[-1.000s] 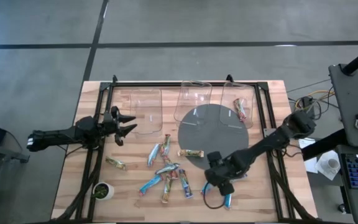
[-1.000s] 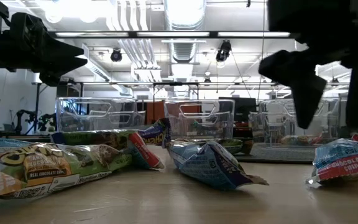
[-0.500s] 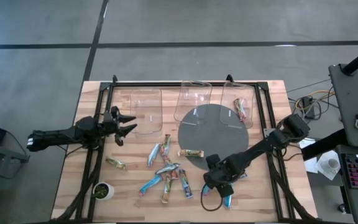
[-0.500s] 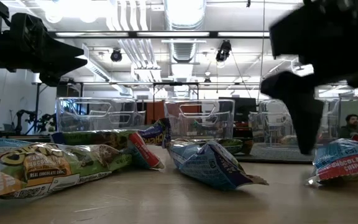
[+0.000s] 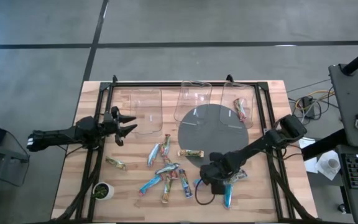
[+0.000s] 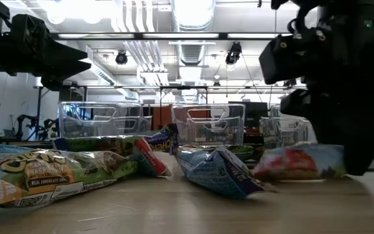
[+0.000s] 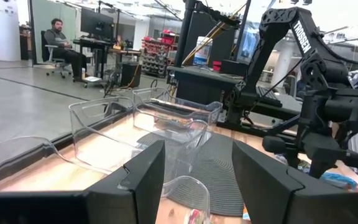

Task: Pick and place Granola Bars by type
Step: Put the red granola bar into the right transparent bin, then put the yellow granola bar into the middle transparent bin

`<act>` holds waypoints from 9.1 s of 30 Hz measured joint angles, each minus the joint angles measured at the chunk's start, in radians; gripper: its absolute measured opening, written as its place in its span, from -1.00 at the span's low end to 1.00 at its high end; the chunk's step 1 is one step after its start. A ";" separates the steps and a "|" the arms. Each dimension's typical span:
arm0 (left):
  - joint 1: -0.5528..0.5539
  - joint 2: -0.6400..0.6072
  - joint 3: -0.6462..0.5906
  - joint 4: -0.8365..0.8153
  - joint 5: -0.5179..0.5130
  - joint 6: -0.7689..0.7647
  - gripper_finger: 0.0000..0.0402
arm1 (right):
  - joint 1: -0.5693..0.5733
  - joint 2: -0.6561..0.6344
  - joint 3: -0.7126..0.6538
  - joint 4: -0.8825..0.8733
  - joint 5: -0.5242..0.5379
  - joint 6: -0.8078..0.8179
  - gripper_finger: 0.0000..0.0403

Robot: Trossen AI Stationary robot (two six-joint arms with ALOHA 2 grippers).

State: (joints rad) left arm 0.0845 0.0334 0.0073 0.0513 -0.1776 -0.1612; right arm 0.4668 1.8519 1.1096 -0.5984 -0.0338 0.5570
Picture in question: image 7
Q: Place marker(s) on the blue granola bar wrapper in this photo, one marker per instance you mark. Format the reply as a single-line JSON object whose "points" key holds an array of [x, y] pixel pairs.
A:
{"points": [[337, 180]]}

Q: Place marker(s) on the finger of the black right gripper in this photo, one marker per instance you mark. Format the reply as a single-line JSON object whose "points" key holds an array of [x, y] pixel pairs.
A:
{"points": [[319, 168], [293, 158]]}

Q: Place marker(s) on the black rig frame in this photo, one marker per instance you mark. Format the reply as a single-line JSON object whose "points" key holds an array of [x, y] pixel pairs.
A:
{"points": [[183, 37]]}

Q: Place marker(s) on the black office chair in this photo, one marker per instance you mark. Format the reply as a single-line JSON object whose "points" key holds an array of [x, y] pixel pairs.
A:
{"points": [[43, 46]]}

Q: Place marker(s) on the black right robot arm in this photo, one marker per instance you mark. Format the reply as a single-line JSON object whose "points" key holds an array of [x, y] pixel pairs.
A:
{"points": [[303, 40]]}

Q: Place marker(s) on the black upright panel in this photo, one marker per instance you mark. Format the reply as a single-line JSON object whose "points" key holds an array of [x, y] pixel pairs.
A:
{"points": [[222, 43]]}

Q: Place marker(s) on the clear plastic bin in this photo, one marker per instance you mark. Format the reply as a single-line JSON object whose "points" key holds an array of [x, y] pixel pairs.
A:
{"points": [[197, 112], [17, 155], [104, 137]]}

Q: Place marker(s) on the clear plastic cup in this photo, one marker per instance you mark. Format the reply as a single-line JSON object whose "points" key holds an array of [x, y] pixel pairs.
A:
{"points": [[191, 193]]}

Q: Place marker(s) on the grey woven placemat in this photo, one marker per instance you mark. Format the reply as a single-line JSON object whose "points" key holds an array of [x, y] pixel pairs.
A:
{"points": [[216, 174]]}

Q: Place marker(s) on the black side table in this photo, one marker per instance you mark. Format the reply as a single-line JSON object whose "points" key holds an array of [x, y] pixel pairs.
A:
{"points": [[197, 84]]}

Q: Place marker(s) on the small red box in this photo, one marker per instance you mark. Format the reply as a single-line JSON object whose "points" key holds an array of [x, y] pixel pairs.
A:
{"points": [[217, 66]]}

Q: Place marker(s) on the green granola bar red end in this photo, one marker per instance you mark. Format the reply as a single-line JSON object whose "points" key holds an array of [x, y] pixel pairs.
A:
{"points": [[197, 218]]}

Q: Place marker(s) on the red parts shelf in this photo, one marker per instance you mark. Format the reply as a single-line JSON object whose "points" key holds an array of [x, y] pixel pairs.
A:
{"points": [[154, 59]]}

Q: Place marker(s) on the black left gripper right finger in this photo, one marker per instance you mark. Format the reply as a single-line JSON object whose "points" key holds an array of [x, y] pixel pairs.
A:
{"points": [[259, 186]]}

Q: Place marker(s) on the white blue wipes tub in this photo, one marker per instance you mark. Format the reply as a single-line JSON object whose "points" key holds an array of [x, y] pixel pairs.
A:
{"points": [[202, 53]]}

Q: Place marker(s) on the black office desk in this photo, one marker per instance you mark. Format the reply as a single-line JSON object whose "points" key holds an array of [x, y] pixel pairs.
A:
{"points": [[92, 42]]}

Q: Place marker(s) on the person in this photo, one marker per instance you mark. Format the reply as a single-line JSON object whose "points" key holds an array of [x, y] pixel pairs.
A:
{"points": [[57, 37]]}

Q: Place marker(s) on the black computer monitor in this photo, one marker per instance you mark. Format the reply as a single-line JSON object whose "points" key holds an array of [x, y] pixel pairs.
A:
{"points": [[96, 23]]}

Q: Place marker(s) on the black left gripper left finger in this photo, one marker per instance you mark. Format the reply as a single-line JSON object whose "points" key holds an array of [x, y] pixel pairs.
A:
{"points": [[141, 186]]}

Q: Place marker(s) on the blue granola bar orange end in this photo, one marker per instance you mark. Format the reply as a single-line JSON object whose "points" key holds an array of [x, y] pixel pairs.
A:
{"points": [[246, 214]]}

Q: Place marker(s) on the small black box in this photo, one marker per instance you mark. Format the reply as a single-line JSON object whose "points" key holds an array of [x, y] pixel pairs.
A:
{"points": [[233, 67]]}

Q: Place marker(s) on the black trash bin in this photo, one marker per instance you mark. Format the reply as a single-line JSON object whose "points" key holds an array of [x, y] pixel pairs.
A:
{"points": [[130, 74]]}

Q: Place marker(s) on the black keyboard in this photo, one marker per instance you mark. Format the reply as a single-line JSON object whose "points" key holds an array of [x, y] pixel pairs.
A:
{"points": [[267, 95]]}

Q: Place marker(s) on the white cylindrical column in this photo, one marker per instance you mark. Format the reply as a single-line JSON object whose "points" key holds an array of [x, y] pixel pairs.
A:
{"points": [[2, 31]]}

